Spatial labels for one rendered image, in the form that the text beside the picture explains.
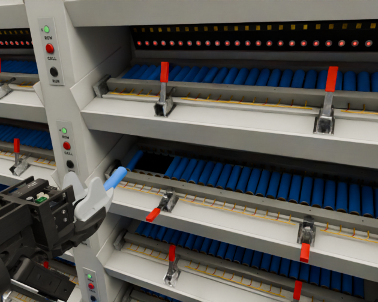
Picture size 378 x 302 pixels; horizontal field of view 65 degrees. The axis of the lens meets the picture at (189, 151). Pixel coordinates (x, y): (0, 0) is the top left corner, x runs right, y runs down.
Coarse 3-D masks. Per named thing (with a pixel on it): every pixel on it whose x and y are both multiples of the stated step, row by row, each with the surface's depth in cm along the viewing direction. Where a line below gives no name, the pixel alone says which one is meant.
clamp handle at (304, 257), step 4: (308, 228) 49; (304, 232) 50; (308, 232) 50; (304, 236) 49; (308, 236) 49; (304, 240) 48; (308, 240) 48; (304, 244) 47; (308, 244) 47; (304, 248) 46; (308, 248) 46; (304, 252) 45; (308, 252) 45; (300, 256) 44; (304, 256) 44; (308, 256) 44; (300, 260) 44; (304, 260) 44
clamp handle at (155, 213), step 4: (164, 200) 60; (168, 200) 60; (160, 204) 58; (164, 204) 59; (156, 208) 57; (160, 208) 57; (152, 212) 56; (156, 212) 56; (148, 216) 55; (152, 216) 54; (156, 216) 56; (148, 220) 54; (152, 220) 54
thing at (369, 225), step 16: (128, 176) 66; (144, 176) 66; (176, 192) 63; (192, 192) 61; (208, 192) 59; (224, 192) 59; (256, 208) 56; (272, 208) 55; (288, 208) 54; (304, 208) 53; (336, 224) 51; (352, 224) 50; (368, 224) 49; (368, 240) 48
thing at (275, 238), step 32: (128, 160) 74; (128, 192) 66; (160, 224) 63; (192, 224) 58; (224, 224) 56; (256, 224) 55; (288, 224) 54; (288, 256) 53; (320, 256) 50; (352, 256) 48
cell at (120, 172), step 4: (120, 168) 52; (124, 168) 52; (116, 172) 51; (120, 172) 51; (124, 172) 52; (112, 176) 50; (116, 176) 50; (120, 176) 51; (124, 176) 52; (108, 180) 49; (112, 180) 49; (116, 180) 50; (120, 180) 51; (104, 184) 49; (108, 184) 49; (112, 184) 49; (116, 184) 50; (104, 188) 48; (108, 188) 48
